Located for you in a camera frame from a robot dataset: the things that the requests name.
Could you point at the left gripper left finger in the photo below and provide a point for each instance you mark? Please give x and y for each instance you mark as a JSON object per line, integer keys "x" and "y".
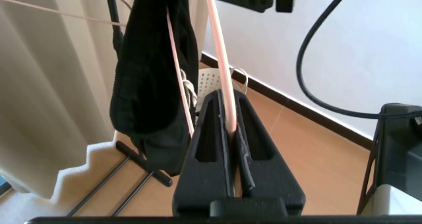
{"x": 201, "y": 181}

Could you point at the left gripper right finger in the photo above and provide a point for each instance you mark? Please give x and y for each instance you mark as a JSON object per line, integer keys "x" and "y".
{"x": 273, "y": 181}

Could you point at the black shorts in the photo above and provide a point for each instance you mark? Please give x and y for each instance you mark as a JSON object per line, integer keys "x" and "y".
{"x": 148, "y": 69}

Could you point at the black clothes rack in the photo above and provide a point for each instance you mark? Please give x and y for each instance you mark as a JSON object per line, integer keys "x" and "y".
{"x": 145, "y": 164}

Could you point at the white laundry basket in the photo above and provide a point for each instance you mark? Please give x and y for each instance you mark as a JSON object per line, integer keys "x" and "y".
{"x": 207, "y": 82}

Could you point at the beige curtain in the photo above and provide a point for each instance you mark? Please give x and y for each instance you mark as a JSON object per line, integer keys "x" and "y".
{"x": 49, "y": 85}

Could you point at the window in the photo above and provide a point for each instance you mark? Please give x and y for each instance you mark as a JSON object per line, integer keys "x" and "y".
{"x": 5, "y": 186}

